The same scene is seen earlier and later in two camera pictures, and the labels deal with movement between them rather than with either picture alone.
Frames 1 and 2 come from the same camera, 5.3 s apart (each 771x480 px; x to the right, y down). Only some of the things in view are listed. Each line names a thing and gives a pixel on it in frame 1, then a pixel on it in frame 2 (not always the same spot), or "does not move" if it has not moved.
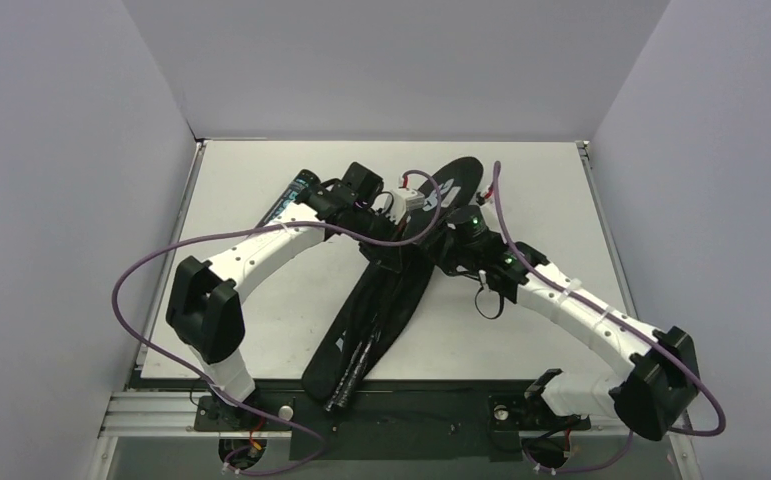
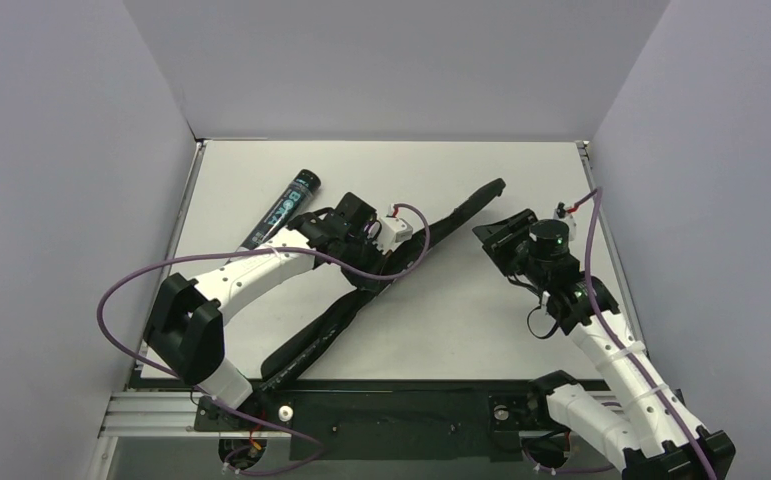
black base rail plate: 397,420 does not move
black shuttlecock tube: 302,179 does not move
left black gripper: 393,253 -> 372,266
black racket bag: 348,356 -> 333,322
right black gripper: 439,244 -> 500,240
